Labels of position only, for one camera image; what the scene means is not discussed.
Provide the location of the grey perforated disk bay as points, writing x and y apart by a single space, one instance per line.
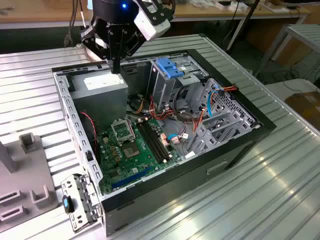
225 105

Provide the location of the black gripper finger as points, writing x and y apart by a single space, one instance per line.
132 46
96 48

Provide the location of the brown cardboard box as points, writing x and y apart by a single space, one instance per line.
307 105

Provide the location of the metal card retention bracket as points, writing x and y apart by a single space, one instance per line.
71 185

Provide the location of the blue expansion slot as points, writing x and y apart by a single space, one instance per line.
130 178

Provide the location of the green motherboard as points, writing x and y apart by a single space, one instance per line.
140 165

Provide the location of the black RAM slot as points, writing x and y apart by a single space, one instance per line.
159 141
156 141
150 141
153 141

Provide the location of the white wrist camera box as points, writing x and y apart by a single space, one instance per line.
152 27

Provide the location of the small white box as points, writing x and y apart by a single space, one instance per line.
226 6

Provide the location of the grey optical drive cage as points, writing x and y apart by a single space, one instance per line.
162 87

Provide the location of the grey power supply unit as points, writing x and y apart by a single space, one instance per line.
100 100

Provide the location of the large cardboard box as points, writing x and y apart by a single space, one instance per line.
292 53

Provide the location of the blue drive bay latch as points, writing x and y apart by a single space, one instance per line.
170 70

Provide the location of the wooden desk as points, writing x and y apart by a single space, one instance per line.
37 12

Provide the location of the grey parts rack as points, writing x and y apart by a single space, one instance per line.
25 175

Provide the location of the black open PC case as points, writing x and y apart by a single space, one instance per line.
175 187

